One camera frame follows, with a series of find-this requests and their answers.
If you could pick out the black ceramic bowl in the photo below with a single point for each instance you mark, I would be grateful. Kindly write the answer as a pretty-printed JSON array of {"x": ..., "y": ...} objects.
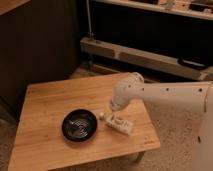
[{"x": 79, "y": 125}]

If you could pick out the white labelled bottle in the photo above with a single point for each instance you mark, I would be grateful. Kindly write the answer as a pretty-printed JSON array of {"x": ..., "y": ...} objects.
[{"x": 117, "y": 123}]

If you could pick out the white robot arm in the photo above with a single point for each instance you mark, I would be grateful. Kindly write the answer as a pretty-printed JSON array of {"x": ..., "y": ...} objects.
[{"x": 193, "y": 96}]

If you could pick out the wooden shelf with items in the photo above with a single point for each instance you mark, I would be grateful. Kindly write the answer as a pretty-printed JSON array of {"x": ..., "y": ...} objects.
[{"x": 167, "y": 8}]

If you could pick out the black handle on beam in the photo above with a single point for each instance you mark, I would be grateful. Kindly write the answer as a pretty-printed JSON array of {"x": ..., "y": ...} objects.
[{"x": 192, "y": 65}]

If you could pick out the wooden table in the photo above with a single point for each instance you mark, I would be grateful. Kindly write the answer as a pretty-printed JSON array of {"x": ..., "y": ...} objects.
[{"x": 39, "y": 144}]

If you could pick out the grey metal beam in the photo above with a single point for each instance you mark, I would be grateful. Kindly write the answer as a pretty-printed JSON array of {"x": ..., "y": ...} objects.
[{"x": 144, "y": 59}]

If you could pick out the vertical metal pole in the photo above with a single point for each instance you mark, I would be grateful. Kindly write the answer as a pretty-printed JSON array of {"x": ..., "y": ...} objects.
[{"x": 90, "y": 32}]

